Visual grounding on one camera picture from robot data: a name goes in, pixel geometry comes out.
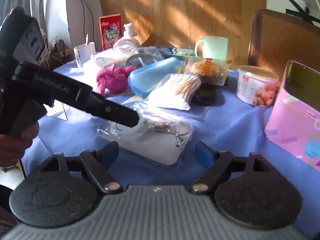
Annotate wrapped snack cake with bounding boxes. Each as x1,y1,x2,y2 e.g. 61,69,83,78
184,56,230,85

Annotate knotted white plastic bag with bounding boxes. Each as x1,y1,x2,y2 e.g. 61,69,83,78
112,23,141,53

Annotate black round container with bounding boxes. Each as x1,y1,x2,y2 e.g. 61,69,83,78
192,81,218,106

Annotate blue green toothpaste box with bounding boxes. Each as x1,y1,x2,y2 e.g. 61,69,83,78
155,46,197,58

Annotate pink fuzzy cloth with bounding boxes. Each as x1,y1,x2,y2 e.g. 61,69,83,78
96,64,137,96

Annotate bag of cotton swabs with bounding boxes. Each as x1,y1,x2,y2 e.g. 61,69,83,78
146,73,202,111

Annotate black charger plug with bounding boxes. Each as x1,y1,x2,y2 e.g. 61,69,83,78
54,39,66,53

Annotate blue tablecloth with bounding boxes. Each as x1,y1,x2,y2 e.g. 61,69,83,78
21,55,320,188

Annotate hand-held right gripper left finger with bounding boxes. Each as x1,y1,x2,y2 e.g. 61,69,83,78
40,141,123,195

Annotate black crossed straps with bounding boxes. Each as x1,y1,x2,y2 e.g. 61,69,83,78
286,0,320,23

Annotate small white tissue pack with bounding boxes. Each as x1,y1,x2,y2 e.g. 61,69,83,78
125,47,161,68

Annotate blue plastic case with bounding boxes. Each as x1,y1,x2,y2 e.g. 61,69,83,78
127,57,185,98

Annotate white printed cup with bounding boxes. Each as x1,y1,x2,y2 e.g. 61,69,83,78
73,41,96,68

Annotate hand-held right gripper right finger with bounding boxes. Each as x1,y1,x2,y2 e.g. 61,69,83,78
191,141,275,194

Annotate pale green mug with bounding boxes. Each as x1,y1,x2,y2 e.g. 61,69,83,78
195,36,229,65

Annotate wooden panel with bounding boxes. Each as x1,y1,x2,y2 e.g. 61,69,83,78
97,0,267,66

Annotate white paper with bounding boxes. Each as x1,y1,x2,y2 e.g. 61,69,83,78
0,166,26,188

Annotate black cable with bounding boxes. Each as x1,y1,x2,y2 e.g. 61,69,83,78
76,0,101,42

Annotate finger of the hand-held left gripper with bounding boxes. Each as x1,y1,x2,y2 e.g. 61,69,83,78
86,92,141,128

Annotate clear bag with metal clips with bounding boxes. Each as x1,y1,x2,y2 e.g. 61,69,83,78
97,116,194,166

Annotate white can with pink label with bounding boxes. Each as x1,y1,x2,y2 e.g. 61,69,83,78
236,65,279,108

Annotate red snack box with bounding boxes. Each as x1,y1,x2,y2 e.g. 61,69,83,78
99,14,122,51

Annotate person's left hand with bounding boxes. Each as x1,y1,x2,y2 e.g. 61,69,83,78
0,120,40,168

